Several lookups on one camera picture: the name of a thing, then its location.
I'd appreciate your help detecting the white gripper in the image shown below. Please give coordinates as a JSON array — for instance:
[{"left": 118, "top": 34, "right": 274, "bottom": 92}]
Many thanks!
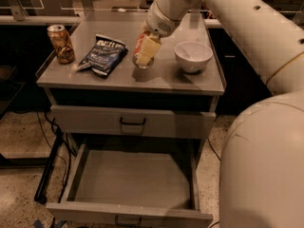
[{"left": 136, "top": 3, "right": 181, "bottom": 66}]

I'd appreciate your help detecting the red coke can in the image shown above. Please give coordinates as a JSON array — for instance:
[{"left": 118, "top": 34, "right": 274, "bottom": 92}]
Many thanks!
[{"left": 132, "top": 31, "right": 154, "bottom": 68}]

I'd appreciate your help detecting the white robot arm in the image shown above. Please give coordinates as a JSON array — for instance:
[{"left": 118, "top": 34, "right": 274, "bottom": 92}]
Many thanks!
[{"left": 144, "top": 0, "right": 304, "bottom": 228}]

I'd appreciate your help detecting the grey drawer cabinet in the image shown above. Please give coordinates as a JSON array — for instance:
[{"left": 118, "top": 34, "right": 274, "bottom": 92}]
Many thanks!
[{"left": 35, "top": 10, "right": 227, "bottom": 228}]

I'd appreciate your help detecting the gold soda can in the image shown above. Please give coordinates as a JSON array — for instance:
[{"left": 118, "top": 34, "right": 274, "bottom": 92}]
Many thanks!
[{"left": 47, "top": 24, "right": 75, "bottom": 64}]

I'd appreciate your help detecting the closed upper drawer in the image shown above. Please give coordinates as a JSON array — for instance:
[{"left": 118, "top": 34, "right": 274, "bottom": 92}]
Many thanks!
[{"left": 51, "top": 105, "right": 216, "bottom": 140}]

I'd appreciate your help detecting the open middle drawer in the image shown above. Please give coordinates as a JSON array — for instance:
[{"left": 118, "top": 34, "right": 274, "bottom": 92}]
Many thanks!
[{"left": 47, "top": 144, "right": 213, "bottom": 228}]

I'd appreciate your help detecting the white bowl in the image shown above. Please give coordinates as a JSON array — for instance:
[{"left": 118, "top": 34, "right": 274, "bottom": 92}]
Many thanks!
[{"left": 174, "top": 41, "right": 213, "bottom": 73}]

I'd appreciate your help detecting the blue chip bag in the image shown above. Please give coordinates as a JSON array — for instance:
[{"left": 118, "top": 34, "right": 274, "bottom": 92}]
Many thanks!
[{"left": 76, "top": 34, "right": 128, "bottom": 77}]

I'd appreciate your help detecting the black upper drawer handle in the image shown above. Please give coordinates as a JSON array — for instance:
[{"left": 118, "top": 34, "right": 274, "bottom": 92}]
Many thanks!
[{"left": 120, "top": 117, "right": 146, "bottom": 126}]

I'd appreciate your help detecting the white rail behind cabinet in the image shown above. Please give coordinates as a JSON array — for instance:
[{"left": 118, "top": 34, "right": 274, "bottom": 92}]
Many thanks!
[{"left": 0, "top": 13, "right": 221, "bottom": 31}]

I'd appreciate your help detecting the black floor cable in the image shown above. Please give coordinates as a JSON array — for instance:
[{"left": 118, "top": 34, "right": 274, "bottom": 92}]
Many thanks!
[{"left": 207, "top": 138, "right": 221, "bottom": 228}]

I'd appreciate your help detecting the black cables left of cabinet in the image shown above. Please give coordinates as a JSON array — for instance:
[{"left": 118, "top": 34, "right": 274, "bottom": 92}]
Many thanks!
[{"left": 32, "top": 111, "right": 77, "bottom": 228}]

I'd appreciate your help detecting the black open drawer handle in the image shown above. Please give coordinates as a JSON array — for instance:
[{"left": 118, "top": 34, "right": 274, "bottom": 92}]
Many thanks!
[{"left": 114, "top": 215, "right": 142, "bottom": 228}]

